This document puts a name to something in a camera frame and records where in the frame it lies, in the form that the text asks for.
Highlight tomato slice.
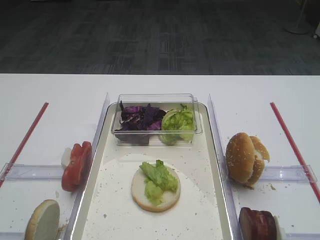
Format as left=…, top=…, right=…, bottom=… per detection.
left=61, top=142, right=85, bottom=193
left=70, top=141, right=92, bottom=185

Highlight green lettuce in container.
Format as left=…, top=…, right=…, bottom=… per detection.
left=159, top=104, right=195, bottom=145

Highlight lettuce leaf on bun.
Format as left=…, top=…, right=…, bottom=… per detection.
left=139, top=159, right=181, bottom=207

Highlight white tomato stand block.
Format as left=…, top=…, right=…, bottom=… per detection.
left=61, top=147, right=72, bottom=169

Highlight tomato slice on stand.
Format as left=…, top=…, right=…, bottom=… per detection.
left=61, top=142, right=85, bottom=193

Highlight dark meat patties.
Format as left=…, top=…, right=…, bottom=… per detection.
left=239, top=207, right=277, bottom=240

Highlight white meat stand block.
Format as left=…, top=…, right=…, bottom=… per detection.
left=273, top=215, right=286, bottom=240

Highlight clear plastic container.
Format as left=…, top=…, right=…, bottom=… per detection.
left=111, top=93, right=203, bottom=146

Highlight purple cabbage shreds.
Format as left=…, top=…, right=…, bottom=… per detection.
left=115, top=101, right=167, bottom=145

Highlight bottom bun slice on tray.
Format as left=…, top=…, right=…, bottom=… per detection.
left=131, top=166, right=181, bottom=212

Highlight sesame bun front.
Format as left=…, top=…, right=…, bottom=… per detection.
left=225, top=132, right=255, bottom=184

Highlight sesame bun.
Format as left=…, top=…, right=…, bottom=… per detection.
left=225, top=132, right=255, bottom=184
left=245, top=136, right=270, bottom=189

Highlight white metal tray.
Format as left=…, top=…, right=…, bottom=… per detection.
left=70, top=103, right=232, bottom=240

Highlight sesame bun rear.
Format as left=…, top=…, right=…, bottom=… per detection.
left=245, top=136, right=270, bottom=189

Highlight right red tape strip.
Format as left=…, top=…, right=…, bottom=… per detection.
left=270, top=102, right=320, bottom=202

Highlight red tape strip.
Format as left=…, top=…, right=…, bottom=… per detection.
left=270, top=102, right=320, bottom=202
left=0, top=102, right=49, bottom=187

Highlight upright bun half left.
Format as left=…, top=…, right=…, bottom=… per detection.
left=24, top=199, right=60, bottom=240

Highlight white floor stand base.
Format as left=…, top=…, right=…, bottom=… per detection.
left=282, top=0, right=309, bottom=35

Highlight left red tape strip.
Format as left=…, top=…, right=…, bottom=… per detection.
left=0, top=102, right=49, bottom=187

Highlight right long clear rail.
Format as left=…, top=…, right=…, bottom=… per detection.
left=207, top=94, right=243, bottom=240

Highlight long clear rail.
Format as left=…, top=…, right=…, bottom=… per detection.
left=61, top=94, right=110, bottom=240
left=207, top=94, right=243, bottom=240

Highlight left long clear rail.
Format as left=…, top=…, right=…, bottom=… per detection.
left=61, top=94, right=110, bottom=240

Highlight right upper clear cross rail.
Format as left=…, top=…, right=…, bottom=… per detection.
left=259, top=165, right=318, bottom=183

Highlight clear cross rail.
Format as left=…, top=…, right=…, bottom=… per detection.
left=259, top=165, right=318, bottom=183
left=285, top=233, right=320, bottom=240
left=0, top=163, right=64, bottom=181
left=0, top=232, right=25, bottom=240

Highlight left upper clear cross rail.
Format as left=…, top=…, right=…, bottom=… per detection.
left=0, top=163, right=64, bottom=181

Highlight right lower clear cross rail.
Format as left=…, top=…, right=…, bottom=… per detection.
left=285, top=233, right=320, bottom=240

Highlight left lower clear cross rail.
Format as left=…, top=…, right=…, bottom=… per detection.
left=0, top=232, right=25, bottom=240

